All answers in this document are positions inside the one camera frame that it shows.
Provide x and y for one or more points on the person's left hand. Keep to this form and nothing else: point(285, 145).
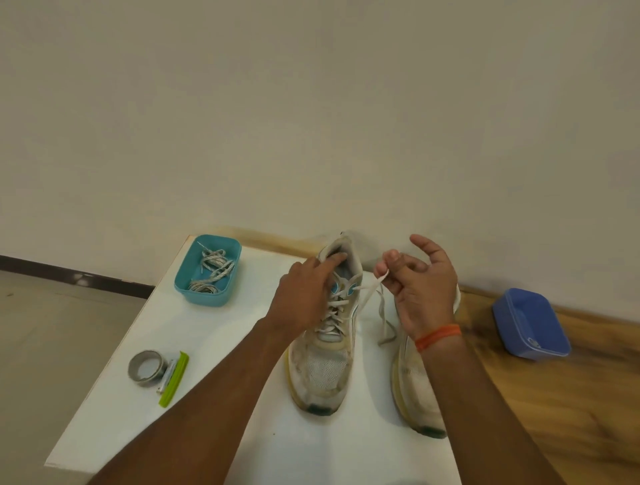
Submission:
point(300, 300)

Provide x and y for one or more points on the person's right forearm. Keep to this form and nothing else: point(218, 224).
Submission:
point(490, 419)

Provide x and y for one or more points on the worn white sneaker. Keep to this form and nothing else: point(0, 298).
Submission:
point(417, 394)
point(320, 375)

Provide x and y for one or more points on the blue plastic container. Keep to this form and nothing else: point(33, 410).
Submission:
point(530, 320)

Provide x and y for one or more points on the grey tape roll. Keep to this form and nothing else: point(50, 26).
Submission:
point(136, 377)

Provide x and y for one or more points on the orange thread wristband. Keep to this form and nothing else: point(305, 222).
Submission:
point(437, 337)

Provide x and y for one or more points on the person's left forearm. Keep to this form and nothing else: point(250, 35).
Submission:
point(195, 419)

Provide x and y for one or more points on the person's right hand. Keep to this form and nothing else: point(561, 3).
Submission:
point(425, 295)

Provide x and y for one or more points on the green utility cutter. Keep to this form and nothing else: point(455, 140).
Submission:
point(175, 382)

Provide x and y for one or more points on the teal plastic container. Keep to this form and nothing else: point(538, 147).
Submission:
point(185, 280)

